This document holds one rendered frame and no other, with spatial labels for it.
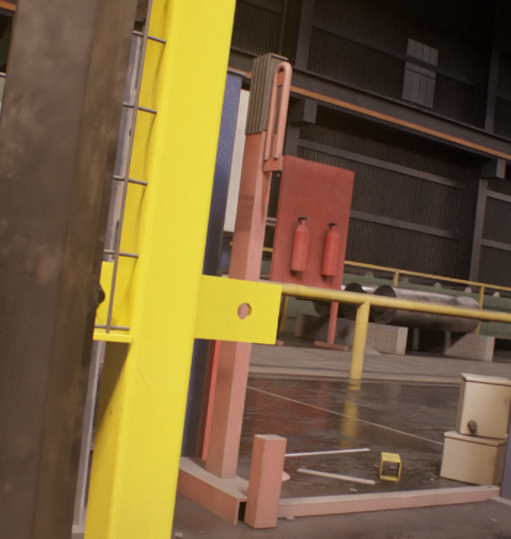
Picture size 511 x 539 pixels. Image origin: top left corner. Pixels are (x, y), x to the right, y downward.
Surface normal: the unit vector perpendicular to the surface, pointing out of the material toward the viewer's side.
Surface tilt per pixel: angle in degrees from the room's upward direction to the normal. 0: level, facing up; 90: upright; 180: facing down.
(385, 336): 90
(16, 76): 90
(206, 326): 90
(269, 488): 90
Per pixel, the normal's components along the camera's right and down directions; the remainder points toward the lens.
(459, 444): -0.54, -0.08
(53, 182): 0.55, 0.05
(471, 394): -0.15, -0.04
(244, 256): -0.83, -0.11
